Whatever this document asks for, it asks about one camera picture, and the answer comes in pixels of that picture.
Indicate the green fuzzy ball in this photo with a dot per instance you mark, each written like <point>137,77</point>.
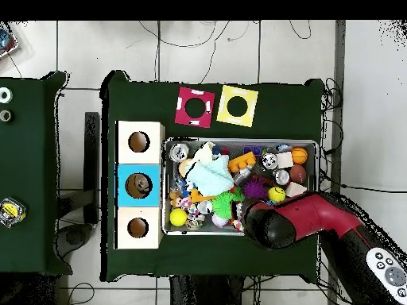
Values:
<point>225,205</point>

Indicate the clear container with blue toy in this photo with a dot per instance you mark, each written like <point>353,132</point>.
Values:
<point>6,41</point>

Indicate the yellow card with round hole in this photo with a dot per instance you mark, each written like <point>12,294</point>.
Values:
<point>224,95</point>

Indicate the orange toy building brick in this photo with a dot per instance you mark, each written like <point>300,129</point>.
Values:
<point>241,162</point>

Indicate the red card with round hole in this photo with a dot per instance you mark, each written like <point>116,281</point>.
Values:
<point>182,95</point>

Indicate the yellow tape measure in package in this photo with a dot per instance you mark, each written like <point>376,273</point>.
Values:
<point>11,211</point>

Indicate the mint green cloth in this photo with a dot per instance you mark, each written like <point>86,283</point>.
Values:
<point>210,178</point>

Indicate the brown ball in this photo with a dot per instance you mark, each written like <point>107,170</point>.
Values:
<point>298,174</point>

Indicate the plain yellow ball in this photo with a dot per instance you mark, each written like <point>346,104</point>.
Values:
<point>178,217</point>

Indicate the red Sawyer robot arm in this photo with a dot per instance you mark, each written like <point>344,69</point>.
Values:
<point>318,216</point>

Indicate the white tape roll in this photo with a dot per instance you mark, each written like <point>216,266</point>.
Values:
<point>9,95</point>

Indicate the orange basketball toy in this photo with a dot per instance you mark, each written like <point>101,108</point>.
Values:
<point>299,155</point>

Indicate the plain wooden block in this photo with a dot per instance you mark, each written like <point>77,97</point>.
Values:
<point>295,189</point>

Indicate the grey tape roll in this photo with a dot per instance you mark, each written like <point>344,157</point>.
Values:
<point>9,117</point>

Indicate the silver drink can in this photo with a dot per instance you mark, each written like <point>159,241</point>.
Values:
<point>179,152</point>

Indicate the wooden box with three holes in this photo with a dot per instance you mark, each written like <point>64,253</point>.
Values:
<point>140,228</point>

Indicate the yellow smiley face ball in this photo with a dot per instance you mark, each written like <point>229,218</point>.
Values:
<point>276,194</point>

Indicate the purple spiky ball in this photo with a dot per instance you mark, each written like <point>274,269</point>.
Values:
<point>255,189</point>

